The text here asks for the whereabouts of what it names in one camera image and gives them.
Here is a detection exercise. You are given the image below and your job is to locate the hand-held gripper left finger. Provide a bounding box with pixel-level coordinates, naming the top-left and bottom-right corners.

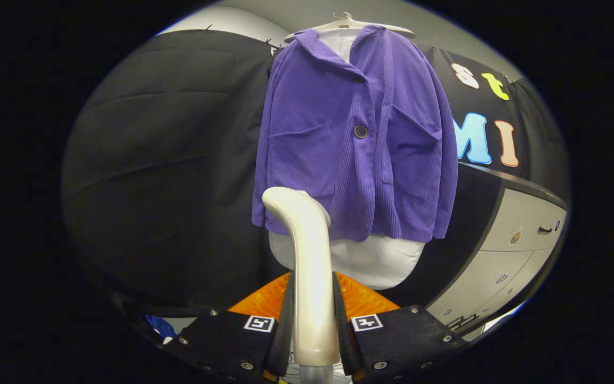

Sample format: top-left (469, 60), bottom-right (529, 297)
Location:
top-left (176, 271), bottom-right (295, 384)

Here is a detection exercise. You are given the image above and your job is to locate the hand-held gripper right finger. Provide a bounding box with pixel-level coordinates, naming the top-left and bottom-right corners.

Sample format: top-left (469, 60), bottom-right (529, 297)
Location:
top-left (332, 272), bottom-right (468, 383)

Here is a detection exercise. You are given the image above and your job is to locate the white garment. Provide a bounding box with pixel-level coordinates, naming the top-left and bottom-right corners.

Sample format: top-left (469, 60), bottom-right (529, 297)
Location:
top-left (268, 29), bottom-right (426, 291)

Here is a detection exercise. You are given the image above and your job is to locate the white garment steamer head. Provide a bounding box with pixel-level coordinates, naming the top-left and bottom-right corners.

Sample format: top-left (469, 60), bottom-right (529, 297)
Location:
top-left (262, 187), bottom-right (341, 367)

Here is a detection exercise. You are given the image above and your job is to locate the purple jacket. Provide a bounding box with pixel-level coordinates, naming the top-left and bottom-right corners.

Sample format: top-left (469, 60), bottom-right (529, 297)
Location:
top-left (251, 25), bottom-right (459, 244)

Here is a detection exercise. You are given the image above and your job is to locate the white clothes hanger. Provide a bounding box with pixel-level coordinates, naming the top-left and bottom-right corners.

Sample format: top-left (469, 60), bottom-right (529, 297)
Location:
top-left (284, 12), bottom-right (416, 43)

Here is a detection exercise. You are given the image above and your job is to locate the small blue piece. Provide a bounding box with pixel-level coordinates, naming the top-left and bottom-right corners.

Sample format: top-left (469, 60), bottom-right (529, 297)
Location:
top-left (146, 315), bottom-right (178, 345)

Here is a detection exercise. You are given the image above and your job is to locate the grey cabinet with dark top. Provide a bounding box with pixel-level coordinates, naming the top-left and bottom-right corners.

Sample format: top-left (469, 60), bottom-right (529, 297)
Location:
top-left (392, 163), bottom-right (571, 337)

